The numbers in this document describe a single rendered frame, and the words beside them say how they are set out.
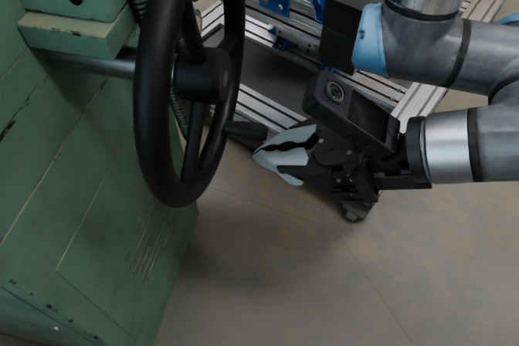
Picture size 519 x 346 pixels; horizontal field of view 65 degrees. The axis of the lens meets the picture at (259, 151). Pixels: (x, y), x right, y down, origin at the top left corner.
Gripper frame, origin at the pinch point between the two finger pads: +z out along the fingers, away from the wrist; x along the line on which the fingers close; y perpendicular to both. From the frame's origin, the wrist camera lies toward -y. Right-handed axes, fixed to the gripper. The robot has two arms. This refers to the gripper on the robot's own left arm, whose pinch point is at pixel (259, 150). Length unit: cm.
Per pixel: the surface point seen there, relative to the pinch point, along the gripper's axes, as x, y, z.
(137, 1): 2.3, -22.4, 2.8
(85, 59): -2.0, -20.4, 10.3
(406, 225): 32, 79, 2
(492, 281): 21, 90, -19
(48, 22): -2.6, -25.7, 9.3
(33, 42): -3.8, -24.9, 12.0
